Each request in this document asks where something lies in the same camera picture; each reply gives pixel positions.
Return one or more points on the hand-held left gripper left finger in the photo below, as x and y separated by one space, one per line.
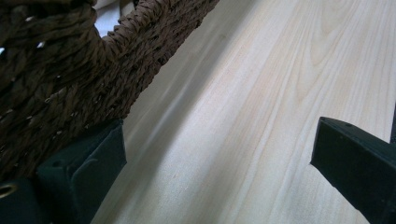
84 174

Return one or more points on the brown woven basket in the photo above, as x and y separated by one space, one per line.
62 68

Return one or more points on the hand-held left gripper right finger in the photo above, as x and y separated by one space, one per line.
358 161

